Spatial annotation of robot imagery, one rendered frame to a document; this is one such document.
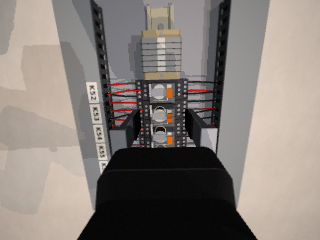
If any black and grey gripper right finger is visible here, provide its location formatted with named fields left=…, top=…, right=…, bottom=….
left=185, top=109, right=218, bottom=153

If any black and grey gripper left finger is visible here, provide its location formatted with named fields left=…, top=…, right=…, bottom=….
left=109, top=110, right=141, bottom=155

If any grey mounting plate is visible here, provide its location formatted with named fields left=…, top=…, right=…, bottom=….
left=94, top=0, right=224, bottom=84

